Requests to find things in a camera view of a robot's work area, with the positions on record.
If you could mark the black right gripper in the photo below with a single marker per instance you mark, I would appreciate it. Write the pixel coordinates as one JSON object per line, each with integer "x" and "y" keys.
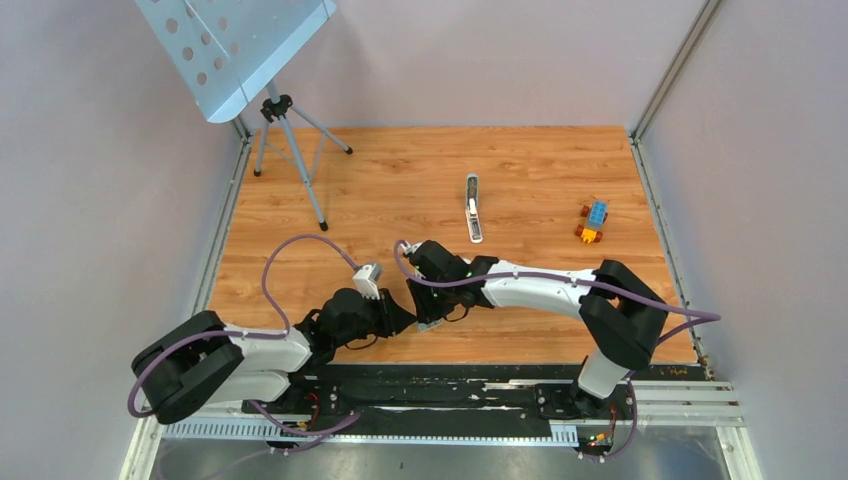
{"x": 426, "y": 313}

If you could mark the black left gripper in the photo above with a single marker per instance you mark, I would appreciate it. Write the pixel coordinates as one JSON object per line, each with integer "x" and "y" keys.
{"x": 393, "y": 318}

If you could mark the light blue white stapler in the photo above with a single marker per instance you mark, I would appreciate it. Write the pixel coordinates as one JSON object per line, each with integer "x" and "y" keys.
{"x": 471, "y": 208}

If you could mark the white staple tray with staples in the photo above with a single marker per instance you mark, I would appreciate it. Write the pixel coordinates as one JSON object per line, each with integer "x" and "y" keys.
{"x": 422, "y": 327}

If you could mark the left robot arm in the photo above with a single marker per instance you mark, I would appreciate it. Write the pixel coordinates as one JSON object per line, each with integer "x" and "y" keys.
{"x": 206, "y": 361}

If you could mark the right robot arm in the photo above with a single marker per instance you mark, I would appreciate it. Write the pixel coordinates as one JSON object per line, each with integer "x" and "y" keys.
{"x": 624, "y": 317}

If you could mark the colourful toy block car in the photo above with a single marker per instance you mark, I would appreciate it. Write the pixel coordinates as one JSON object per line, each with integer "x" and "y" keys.
{"x": 594, "y": 217}

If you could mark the light blue music stand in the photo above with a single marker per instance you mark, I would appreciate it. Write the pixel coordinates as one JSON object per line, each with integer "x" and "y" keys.
{"x": 229, "y": 52}

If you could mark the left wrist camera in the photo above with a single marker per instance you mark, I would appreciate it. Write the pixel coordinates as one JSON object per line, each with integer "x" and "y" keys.
{"x": 366, "y": 278}

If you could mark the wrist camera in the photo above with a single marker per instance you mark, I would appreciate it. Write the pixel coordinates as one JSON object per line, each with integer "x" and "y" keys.
{"x": 366, "y": 278}
{"x": 408, "y": 249}

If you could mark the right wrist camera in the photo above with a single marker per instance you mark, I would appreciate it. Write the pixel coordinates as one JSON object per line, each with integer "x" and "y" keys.
{"x": 408, "y": 249}

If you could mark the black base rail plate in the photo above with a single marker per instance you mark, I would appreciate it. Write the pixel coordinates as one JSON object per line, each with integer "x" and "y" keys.
{"x": 444, "y": 400}

